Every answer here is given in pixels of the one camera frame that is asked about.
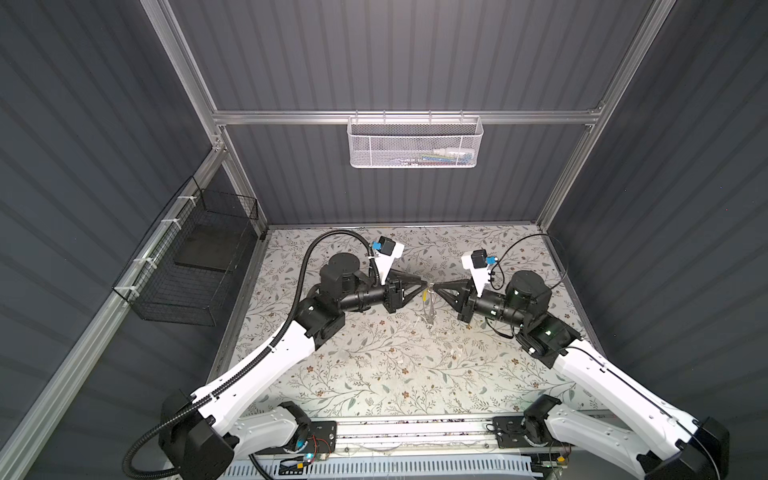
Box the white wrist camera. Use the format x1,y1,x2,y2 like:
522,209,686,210
372,236,405,285
461,249,497,297

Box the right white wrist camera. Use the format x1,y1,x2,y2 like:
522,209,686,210
461,249,497,297

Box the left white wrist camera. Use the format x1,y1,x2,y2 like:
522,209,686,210
372,236,405,285

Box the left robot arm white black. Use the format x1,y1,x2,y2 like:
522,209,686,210
159,253,427,479

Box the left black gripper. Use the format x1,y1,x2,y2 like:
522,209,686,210
337,269,425,317

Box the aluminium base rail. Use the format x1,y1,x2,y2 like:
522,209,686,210
303,412,556,456

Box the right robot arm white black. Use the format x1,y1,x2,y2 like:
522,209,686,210
433,270,730,479

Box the marker pens in basket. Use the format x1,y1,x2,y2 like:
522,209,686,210
381,147,477,168

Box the left black corrugated cable conduit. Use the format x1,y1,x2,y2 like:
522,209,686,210
122,229,376,480

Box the black wire mesh basket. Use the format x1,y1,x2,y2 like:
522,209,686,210
113,178,259,327

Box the white slotted cable duct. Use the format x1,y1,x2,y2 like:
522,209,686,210
259,454,544,479

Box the white wire mesh basket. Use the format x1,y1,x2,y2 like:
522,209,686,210
346,115,484,169

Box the right thin black cable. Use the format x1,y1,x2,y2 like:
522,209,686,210
488,232,568,289

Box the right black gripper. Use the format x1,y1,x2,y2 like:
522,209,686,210
433,278,526,331

